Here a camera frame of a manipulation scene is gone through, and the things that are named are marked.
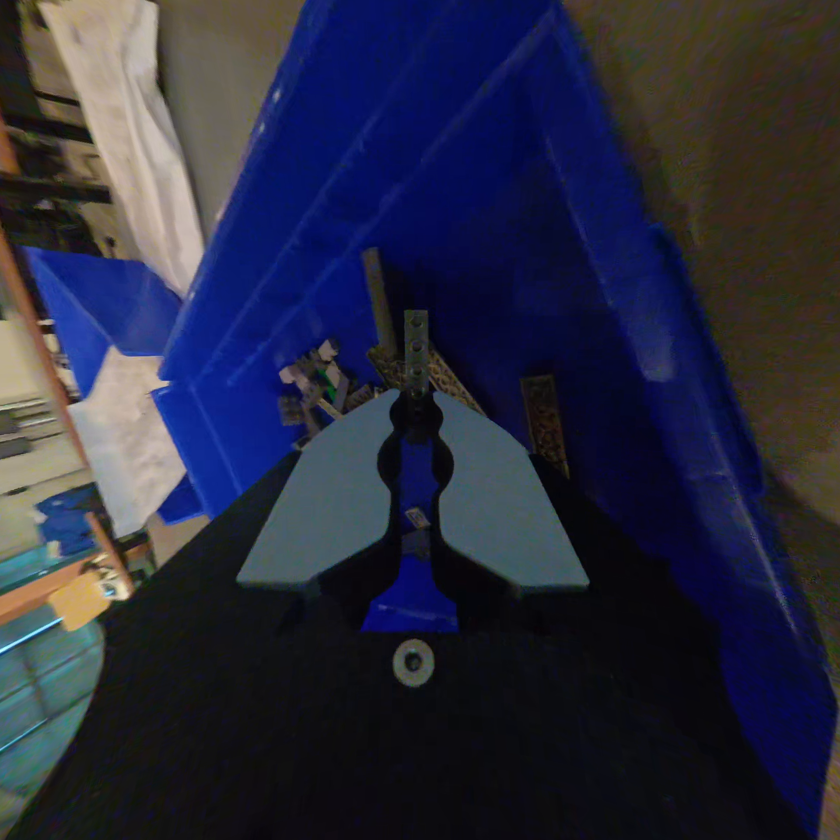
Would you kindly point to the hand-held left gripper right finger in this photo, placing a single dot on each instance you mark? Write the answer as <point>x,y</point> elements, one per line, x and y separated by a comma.
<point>499,512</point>

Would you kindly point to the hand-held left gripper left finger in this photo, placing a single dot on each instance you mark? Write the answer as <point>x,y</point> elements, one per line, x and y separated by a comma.
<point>328,499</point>

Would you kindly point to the long grey studded brick plate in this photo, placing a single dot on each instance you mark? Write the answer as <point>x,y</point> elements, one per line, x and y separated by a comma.
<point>417,348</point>

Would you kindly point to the large blue plastic bin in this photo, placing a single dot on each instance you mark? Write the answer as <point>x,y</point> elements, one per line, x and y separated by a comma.
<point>492,229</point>

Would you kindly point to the grey desk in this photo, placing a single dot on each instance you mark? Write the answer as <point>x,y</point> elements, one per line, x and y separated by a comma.
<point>754,197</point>

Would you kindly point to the small white printed brick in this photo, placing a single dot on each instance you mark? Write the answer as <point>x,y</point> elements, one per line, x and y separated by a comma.
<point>418,518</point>

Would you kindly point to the dark grey narrow brick plate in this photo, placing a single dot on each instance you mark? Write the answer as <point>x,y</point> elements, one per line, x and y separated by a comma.
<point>544,420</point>

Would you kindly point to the pile of small grey bricks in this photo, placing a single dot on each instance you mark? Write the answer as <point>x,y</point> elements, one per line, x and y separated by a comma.
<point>315,387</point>

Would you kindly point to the dark grey perforated brick plate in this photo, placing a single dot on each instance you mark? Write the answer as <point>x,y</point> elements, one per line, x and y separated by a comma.
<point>454,388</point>

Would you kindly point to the long dark grey brick beam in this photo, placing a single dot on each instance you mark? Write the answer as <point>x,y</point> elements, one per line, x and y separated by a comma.
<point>379,295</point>

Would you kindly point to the white crumpled paper bag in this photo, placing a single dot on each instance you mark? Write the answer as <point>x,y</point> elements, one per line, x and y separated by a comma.
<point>124,446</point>

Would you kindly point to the blue crumpled sheet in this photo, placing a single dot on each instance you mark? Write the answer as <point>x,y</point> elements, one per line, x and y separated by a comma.
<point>65,525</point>

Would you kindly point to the tan cardboard piece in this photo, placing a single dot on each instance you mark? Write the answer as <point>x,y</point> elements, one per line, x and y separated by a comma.
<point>79,600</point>

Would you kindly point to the small blue plastic bin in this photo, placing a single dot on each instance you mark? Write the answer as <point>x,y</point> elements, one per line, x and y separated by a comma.
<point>98,302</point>

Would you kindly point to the wooden table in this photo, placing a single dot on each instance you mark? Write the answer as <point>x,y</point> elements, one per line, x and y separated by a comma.
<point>26,596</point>

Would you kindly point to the large white paper bag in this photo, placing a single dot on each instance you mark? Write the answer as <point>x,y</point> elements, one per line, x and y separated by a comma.
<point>131,131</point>

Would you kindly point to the black shelf rack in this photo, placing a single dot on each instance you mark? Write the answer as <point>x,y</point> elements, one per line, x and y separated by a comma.
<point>39,184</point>

